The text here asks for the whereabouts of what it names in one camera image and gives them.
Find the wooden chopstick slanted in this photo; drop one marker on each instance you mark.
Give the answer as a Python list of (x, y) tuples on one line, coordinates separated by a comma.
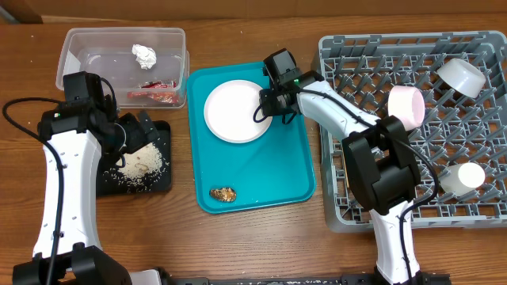
[(346, 174)]

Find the clear plastic storage bin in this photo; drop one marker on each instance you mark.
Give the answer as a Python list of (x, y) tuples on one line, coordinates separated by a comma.
[(107, 52)]

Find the grey-green bowl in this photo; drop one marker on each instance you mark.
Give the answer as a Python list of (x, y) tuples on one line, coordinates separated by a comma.
[(463, 77)]

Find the black plastic tray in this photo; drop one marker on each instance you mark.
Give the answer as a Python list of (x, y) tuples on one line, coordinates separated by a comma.
[(162, 178)]

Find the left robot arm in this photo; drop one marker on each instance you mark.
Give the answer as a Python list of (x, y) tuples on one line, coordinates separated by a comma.
[(76, 136)]

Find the brown food scrap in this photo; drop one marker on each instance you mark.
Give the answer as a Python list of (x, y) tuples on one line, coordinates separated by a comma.
[(226, 195)]

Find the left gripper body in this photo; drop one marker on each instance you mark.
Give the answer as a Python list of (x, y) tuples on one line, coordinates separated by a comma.
[(135, 136)]

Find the small white cup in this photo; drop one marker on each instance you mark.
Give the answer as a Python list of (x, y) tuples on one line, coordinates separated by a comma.
[(463, 178)]

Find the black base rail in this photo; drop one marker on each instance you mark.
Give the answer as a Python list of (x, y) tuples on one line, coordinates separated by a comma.
[(273, 281)]

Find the teal serving tray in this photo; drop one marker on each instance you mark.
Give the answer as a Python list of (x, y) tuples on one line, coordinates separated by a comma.
[(274, 169)]

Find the grey dishwasher rack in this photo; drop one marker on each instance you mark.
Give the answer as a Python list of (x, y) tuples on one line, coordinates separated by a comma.
[(456, 128)]

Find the red snack wrapper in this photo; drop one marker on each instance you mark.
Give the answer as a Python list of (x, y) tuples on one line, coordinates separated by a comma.
[(153, 90)]

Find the large white plate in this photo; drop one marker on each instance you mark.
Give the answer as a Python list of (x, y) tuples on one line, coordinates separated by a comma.
[(230, 112)]

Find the spilled rice pile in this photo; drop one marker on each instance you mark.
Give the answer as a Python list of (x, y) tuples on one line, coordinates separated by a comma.
[(140, 168)]

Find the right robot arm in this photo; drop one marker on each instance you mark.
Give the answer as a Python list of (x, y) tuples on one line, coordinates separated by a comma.
[(380, 164)]

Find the white bowl with crumbs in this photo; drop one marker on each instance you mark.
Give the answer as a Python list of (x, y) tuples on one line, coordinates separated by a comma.
[(407, 104)]

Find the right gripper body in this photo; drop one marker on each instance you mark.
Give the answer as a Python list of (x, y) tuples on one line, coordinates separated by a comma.
[(272, 105)]

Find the white napkin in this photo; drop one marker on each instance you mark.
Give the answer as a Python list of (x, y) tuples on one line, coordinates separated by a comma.
[(145, 56)]

